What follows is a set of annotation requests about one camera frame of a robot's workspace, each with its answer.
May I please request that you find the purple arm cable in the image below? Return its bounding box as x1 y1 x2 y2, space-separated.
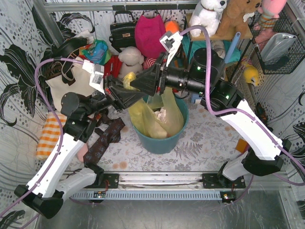
180 25 305 203
0 58 85 224

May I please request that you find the dark floral necktie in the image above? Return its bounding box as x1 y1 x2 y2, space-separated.
83 112 125 166

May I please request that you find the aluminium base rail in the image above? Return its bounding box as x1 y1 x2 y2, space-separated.
67 171 293 207

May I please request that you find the pink plush toy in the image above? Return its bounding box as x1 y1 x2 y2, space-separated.
254 0 287 29

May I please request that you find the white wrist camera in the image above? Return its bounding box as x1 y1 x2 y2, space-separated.
82 60 104 93
159 31 183 67

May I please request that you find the teal folded cloth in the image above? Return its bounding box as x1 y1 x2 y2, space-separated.
182 36 241 63

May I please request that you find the black hat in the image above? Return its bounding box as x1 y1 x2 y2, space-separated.
52 37 88 58

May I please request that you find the cream canvas tote bag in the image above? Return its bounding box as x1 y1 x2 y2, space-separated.
46 63 96 112

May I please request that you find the orange plush toy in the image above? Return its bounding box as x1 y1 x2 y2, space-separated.
164 21 180 34

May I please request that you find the purple orange sock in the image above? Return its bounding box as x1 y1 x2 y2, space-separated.
235 139 249 154

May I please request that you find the orange checked towel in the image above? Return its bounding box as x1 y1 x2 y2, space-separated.
36 112 60 160

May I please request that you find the magenta fuzzy bag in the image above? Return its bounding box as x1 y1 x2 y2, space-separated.
135 14 166 59

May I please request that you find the colourful silk scarf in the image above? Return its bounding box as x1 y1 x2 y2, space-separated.
79 40 112 65

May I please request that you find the teal plastic trash bin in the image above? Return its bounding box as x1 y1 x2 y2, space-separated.
132 98 189 155

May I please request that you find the red garment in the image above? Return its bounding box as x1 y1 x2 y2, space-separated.
104 55 122 78

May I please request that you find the silver foil pouch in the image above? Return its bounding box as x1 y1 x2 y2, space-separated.
260 33 297 62

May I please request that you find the black wire basket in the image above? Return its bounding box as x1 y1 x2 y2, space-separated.
249 11 305 74

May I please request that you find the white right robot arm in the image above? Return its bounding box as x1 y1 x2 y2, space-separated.
130 48 290 187

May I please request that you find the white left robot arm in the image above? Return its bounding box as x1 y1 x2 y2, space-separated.
14 76 146 219

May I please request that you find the pink cloth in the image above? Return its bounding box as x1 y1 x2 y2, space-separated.
77 143 88 163

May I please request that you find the white plush dog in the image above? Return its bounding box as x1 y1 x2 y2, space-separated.
189 0 227 37

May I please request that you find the brown teddy bear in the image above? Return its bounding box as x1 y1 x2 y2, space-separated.
216 0 262 39

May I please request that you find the yellow plastic trash bag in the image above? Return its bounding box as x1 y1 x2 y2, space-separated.
128 87 184 139

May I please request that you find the yellow plush duck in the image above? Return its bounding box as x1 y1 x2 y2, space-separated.
241 58 259 86

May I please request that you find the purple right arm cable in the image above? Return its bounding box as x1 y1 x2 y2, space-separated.
180 25 305 203

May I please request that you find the crumpled white paper trash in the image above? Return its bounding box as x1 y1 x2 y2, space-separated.
154 108 170 123

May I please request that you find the black leather handbag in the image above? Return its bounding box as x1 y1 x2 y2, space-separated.
109 10 137 53

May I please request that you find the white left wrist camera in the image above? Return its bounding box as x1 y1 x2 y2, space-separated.
82 60 104 93

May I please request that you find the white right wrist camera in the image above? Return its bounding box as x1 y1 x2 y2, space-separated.
159 31 183 67

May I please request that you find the pink striped plush doll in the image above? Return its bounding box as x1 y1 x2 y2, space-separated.
143 58 156 70

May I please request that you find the white plush lamb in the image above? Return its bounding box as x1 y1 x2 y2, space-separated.
118 46 144 79

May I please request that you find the black metal shelf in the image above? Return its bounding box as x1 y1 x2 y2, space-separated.
181 13 257 96

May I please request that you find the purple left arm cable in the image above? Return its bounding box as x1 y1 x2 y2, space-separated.
0 58 85 224

